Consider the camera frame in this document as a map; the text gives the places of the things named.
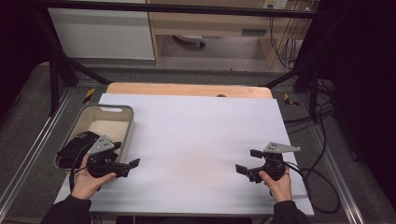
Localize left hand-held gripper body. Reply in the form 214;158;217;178
86;134;131;179

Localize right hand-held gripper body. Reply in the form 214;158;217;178
247;142;302;184

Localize grey beige plastic basket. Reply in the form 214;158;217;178
53;103;136;175

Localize black cloth garment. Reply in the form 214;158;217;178
56;130;120;170

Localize person's right hand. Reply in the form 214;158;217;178
259;170;293;203

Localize person's left hand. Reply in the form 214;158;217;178
70;153;118;201

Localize white table board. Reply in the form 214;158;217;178
54;92;316;217

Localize light wooden table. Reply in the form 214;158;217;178
106;81;275;100

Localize white cabinet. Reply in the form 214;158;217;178
47;0;156;61

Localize black curtain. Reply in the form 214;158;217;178
298;0;396;213

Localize office chair base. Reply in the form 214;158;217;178
172;35;207;49

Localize light wooden desk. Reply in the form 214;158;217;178
146;0;316;68

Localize left hand-held gripper black cable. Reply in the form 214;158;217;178
68;143;94;192

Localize hand-held gripper black cable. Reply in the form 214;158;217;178
284;161;342;216
68;143;94;192

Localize black floor cable bundle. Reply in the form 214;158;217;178
284;104;334;134

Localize aluminium floor rail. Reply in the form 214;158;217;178
0;88;75;213
311;124;366;224

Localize right hand-held gripper black cable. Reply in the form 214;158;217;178
284;161;342;216

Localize hanging black desk cables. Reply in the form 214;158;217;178
269;13;301;70

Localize white wall socket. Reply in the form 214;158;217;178
262;0;289;9

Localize black metal frame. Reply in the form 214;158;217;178
29;0;332;123

